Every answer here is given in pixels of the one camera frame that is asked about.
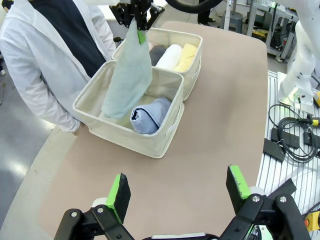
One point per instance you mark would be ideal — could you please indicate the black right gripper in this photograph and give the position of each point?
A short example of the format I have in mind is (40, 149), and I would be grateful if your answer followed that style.
(140, 5)

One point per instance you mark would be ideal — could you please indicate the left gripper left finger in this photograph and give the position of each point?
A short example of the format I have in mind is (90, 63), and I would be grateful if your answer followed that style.
(120, 197)

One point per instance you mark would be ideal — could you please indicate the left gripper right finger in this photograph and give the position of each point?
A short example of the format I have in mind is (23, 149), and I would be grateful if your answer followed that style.
(237, 190)

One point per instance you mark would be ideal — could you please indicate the dark grey towel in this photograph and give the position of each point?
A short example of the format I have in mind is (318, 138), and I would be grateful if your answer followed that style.
(156, 53)

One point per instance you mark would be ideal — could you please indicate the white towel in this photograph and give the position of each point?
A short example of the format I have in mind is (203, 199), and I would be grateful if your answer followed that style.
(168, 56)

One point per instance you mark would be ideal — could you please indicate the mint green towel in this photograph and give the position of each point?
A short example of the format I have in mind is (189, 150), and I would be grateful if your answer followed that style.
(130, 75)

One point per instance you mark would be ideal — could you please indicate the yellow towel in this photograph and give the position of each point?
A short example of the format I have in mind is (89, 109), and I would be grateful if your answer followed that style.
(186, 57)

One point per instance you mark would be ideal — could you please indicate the lavender blue towel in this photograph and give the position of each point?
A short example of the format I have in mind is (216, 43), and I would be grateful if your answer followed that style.
(150, 117)

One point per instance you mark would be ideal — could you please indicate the person right forearm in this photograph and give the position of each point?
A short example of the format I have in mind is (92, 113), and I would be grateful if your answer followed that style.
(37, 82)

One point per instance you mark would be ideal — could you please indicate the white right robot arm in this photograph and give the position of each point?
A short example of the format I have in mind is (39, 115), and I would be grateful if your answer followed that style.
(302, 50)

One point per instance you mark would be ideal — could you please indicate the person right hand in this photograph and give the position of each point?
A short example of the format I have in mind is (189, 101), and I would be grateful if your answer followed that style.
(78, 130)

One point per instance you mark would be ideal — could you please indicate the pink folded towel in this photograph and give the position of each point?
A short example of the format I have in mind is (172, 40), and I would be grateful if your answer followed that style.
(150, 45)

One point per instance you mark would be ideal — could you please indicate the black power brick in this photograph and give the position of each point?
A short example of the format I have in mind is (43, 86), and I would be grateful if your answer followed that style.
(286, 138)
(272, 150)

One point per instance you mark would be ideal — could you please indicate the beige fabric storage basket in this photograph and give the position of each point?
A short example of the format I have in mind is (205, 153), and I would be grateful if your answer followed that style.
(192, 50)
(120, 135)

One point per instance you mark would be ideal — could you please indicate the person torso in white coat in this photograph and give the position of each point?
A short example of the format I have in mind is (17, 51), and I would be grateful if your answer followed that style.
(62, 32)

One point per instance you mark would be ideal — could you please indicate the bystander black trouser legs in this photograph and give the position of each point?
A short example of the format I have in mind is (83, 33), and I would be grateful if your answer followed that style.
(205, 12)

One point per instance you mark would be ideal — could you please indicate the orange button stop box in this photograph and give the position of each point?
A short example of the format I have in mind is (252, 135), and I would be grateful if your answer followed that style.
(312, 223)

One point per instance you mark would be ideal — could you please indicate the grey stool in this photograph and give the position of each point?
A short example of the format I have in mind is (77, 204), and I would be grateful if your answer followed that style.
(237, 22)

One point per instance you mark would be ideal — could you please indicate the yellow control box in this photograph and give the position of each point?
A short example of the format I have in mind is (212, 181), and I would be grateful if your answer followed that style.
(317, 98)

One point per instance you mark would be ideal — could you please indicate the slotted aluminium base plate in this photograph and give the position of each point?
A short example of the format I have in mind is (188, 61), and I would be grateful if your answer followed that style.
(282, 172)

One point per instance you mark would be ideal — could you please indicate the white table post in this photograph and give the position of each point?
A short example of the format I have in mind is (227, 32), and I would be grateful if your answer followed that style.
(227, 15)

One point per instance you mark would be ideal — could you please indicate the aluminium frame cart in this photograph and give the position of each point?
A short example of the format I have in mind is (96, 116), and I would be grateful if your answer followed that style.
(272, 25)

